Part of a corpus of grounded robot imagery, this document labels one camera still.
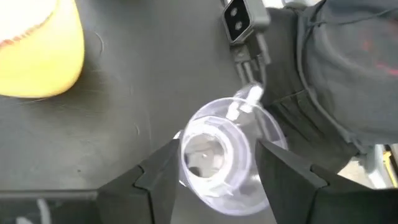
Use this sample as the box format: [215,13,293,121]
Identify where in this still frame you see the yellow mug white handle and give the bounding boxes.
[0,0,86,99]

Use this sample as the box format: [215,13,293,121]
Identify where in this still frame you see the clear glass mug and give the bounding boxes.
[178,83,289,217]

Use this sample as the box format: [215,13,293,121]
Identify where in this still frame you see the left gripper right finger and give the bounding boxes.
[254,138,398,224]

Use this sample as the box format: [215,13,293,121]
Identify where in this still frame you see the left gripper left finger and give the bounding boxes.
[0,138,181,224]

